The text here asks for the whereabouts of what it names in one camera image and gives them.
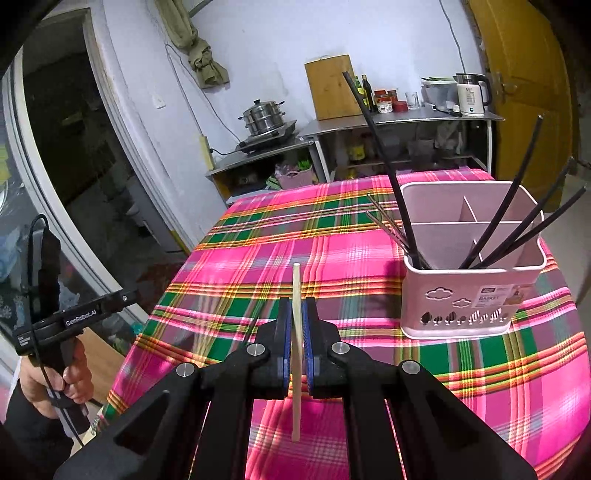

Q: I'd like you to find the black chopstick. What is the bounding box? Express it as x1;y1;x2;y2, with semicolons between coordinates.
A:
482;185;588;270
473;157;576;270
459;114;546;270
342;71;430;271

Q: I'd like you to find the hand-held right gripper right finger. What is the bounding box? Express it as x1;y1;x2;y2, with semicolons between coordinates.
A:
301;296;539;480

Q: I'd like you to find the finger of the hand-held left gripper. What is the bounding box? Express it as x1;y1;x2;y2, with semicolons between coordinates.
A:
95;287;142;322

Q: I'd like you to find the yellow wooden door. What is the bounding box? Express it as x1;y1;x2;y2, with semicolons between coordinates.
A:
466;0;579;186

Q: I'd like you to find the stainless steamer pot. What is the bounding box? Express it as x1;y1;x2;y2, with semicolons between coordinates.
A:
239;98;287;137

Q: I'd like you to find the wooden cutting board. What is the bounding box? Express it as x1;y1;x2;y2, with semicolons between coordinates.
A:
304;54;366;122

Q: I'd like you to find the pink utensil basket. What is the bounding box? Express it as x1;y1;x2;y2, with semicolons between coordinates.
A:
399;181;548;340

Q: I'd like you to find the yellow oil jug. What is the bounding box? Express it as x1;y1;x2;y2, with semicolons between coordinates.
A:
348;144;366;179

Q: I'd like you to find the white sliding door frame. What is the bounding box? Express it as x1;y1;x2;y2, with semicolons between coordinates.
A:
0;4;200;324

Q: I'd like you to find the person's left hand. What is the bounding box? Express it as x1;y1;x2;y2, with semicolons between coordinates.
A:
19;340;93;419

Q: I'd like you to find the white electric kettle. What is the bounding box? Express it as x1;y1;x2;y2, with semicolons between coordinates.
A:
453;72;493;118

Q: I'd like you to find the tall steel kitchen rack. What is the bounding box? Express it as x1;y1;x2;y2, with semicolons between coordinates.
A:
297;104;507;184

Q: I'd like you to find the low steel kitchen rack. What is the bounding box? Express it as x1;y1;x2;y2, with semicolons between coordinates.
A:
205;136;331;207

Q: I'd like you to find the black induction cooker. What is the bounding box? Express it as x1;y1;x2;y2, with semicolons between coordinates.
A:
235;119;299;156

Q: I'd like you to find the small pink basket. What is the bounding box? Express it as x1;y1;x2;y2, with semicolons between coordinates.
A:
275;167;317;190

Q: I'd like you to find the black wall cable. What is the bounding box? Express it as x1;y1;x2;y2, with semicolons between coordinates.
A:
438;0;466;75
165;43;205;139

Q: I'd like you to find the green knotted curtain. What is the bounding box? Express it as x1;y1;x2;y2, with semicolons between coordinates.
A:
154;0;230;90

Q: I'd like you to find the pink plaid tablecloth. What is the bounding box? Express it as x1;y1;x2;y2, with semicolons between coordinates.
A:
104;168;591;480

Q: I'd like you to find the yellow power strip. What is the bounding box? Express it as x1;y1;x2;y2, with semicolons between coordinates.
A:
199;135;216;172

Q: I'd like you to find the clear plastic container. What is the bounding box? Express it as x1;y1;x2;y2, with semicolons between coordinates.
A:
420;76;461;112

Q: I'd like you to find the person's left forearm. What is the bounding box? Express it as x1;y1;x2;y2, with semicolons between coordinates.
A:
0;382;77;480

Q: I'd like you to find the wooden chopstick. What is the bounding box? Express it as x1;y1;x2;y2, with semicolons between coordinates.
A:
290;263;304;442

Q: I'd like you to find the metal chopstick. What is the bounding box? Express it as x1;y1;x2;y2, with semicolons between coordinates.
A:
365;211;412;253
366;193;417;253

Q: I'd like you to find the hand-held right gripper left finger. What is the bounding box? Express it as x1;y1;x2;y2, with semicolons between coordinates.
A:
54;296;296;480

